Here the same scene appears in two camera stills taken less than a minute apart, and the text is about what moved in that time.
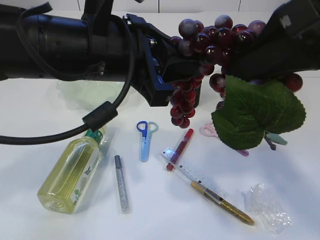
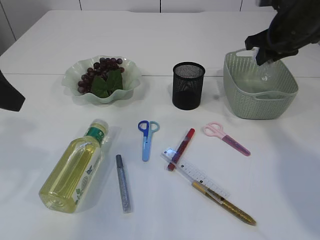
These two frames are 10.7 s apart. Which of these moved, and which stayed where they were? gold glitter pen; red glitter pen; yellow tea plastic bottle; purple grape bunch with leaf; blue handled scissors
Moved: purple grape bunch with leaf
Stayed: blue handled scissors; yellow tea plastic bottle; gold glitter pen; red glitter pen
